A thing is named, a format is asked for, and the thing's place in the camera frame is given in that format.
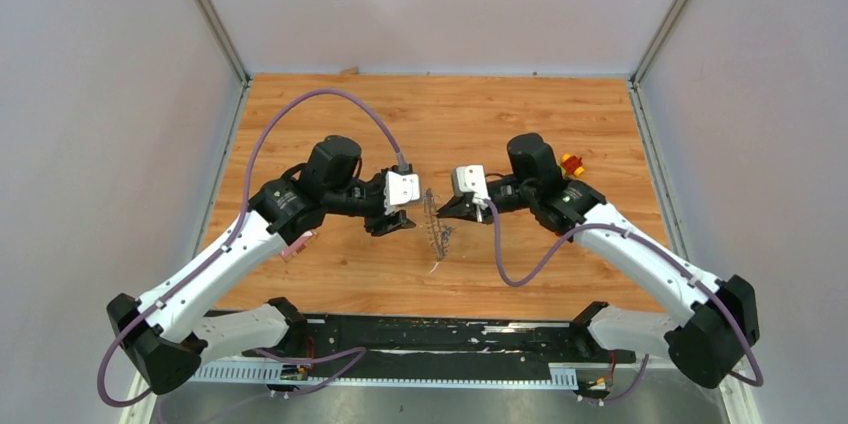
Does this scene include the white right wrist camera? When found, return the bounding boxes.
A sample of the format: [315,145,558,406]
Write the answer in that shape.
[451,164,490,208]

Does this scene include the red playing card box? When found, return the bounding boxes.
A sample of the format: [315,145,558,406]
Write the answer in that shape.
[279,231,317,262]

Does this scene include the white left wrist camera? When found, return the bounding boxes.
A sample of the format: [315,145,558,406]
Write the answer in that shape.
[384,170,421,210]

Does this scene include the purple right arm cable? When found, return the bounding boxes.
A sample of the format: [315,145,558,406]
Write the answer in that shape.
[486,198,765,388]

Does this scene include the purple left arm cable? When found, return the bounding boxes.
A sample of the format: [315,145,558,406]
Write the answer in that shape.
[97,88,415,408]

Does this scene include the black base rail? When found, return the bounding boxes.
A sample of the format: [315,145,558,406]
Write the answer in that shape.
[269,313,636,380]

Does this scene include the toy brick car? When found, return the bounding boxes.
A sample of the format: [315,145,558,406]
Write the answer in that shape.
[559,154,585,178]

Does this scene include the white slotted cable duct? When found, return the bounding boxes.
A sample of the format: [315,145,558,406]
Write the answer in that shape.
[192,359,579,391]

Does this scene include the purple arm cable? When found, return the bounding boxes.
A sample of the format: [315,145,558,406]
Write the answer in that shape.
[97,88,415,408]
[486,198,765,388]

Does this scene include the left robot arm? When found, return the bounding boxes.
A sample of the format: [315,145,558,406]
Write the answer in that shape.
[107,136,421,395]

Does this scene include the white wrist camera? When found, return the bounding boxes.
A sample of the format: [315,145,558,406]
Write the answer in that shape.
[384,170,421,210]
[451,164,490,208]

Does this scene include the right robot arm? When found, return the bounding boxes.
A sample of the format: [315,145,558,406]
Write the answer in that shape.
[437,133,765,389]

